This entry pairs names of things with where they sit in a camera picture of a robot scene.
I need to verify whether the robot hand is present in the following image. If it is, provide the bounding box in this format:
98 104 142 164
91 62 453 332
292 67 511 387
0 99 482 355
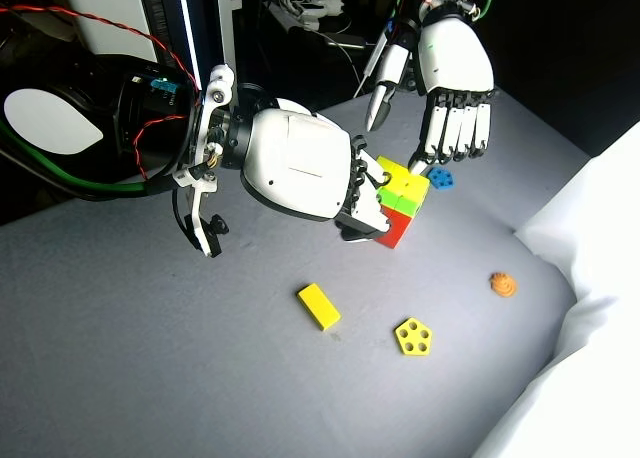
238 96 394 243
364 13 497 177

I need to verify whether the multicoloured puzzle cube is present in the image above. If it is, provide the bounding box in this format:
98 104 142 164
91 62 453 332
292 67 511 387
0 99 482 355
372 155 432 250

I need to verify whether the dark flat device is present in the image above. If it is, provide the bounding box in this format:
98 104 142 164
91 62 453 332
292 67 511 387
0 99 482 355
324 31 369 49

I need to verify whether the blue pentagon block with holes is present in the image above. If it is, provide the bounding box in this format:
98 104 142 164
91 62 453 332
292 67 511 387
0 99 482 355
427 166 457 191

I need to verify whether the yellow rectangular block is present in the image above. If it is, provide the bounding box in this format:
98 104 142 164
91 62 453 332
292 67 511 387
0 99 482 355
296 282 343 332

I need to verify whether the white mechanical device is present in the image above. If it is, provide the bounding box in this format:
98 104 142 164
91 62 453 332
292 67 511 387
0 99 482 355
272 0 346 32

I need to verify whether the yellow pentagon block with holes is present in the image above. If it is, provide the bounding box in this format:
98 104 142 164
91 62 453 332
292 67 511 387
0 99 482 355
393 317 433 357

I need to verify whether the grey table cloth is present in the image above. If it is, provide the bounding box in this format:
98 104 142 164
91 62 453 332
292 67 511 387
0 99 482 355
0 85 591 458

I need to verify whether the orange swirl toy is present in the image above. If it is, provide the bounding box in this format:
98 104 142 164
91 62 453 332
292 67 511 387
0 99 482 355
488 271 519 298

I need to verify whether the white robot body column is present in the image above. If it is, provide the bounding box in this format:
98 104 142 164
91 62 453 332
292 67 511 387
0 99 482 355
58 0 244 79

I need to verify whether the white sheet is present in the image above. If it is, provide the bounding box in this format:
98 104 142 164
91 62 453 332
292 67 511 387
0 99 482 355
472 120 640 458

